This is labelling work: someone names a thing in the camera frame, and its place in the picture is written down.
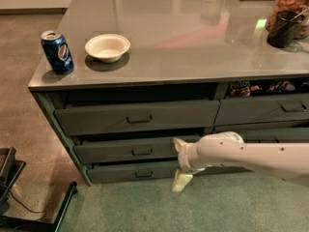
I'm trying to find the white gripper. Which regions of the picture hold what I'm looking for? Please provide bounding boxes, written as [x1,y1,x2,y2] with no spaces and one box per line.
[172,138,206,192]

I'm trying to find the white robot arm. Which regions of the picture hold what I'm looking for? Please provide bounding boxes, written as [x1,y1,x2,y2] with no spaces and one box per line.
[172,131,309,192]

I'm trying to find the snack bags in drawer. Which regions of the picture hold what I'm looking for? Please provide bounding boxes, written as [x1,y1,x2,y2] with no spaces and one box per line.
[227,78,309,97]

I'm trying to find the green carpet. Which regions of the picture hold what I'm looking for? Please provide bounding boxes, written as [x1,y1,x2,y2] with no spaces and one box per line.
[61,172,309,232]

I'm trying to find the white ceramic bowl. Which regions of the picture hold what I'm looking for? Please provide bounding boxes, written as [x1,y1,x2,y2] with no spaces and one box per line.
[85,34,130,63]

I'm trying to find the blue Pepsi soda can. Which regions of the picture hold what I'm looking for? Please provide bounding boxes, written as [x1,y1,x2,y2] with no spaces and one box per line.
[41,30,74,74]

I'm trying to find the black mesh cup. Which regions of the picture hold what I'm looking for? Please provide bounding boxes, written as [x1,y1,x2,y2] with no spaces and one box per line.
[267,11,305,48]

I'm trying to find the glass jar of snacks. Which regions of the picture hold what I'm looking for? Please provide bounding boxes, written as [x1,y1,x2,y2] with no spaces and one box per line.
[266,0,309,40]

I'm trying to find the grey drawer cabinet frame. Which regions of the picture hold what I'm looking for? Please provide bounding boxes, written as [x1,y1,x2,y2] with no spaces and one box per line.
[29,0,309,184]

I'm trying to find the black cable on floor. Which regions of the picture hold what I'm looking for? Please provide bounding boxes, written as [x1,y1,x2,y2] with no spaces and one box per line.
[0,184,48,220]

